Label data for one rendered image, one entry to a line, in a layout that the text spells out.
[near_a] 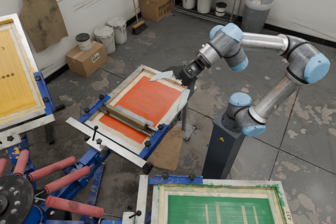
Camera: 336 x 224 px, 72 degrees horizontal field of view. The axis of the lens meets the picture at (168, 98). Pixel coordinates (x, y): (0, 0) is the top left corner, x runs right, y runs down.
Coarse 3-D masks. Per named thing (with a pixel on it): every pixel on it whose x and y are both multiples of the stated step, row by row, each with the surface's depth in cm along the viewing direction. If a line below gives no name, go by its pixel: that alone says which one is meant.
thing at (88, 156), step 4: (92, 148) 153; (88, 152) 151; (92, 152) 151; (96, 152) 152; (84, 156) 149; (88, 156) 149; (92, 156) 150; (80, 160) 148; (84, 160) 148; (88, 160) 148; (92, 160) 151; (84, 164) 146; (88, 164) 149
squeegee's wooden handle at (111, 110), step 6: (108, 108) 175; (114, 108) 174; (114, 114) 177; (120, 114) 171; (126, 114) 170; (126, 120) 172; (132, 120) 167; (138, 120) 167; (138, 126) 168; (144, 126) 165
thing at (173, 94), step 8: (160, 88) 203; (168, 88) 203; (168, 96) 197; (176, 96) 197; (168, 104) 191; (136, 112) 185; (160, 112) 185; (152, 120) 180; (128, 128) 175; (128, 136) 170; (136, 136) 170; (144, 136) 170
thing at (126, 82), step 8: (136, 72) 212; (152, 72) 214; (128, 80) 205; (168, 80) 209; (176, 80) 205; (120, 88) 199; (112, 96) 193; (96, 112) 182; (176, 112) 181; (88, 120) 175; (168, 120) 175; (104, 136) 169; (112, 136) 166; (120, 144) 162; (128, 144) 161; (136, 152) 157
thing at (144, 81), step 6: (144, 78) 212; (150, 78) 212; (138, 84) 207; (144, 84) 207; (150, 84) 207; (156, 84) 207; (132, 90) 202; (126, 96) 197; (120, 102) 192; (126, 108) 188; (132, 108) 188; (102, 120) 180; (108, 120) 180; (114, 120) 180; (108, 126) 176; (114, 126) 176; (120, 126) 176
